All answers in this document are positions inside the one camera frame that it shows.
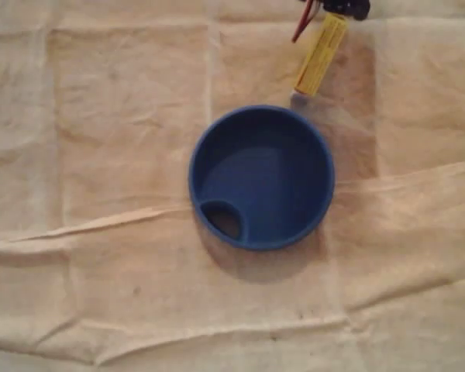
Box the white wrinkled cloth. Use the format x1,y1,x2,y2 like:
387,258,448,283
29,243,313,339
0,0,465,372

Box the blue round plastic bowl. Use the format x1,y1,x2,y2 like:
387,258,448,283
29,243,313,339
188,103,336,252

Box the yellow cardboard box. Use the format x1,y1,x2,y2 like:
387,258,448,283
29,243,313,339
293,14,350,96

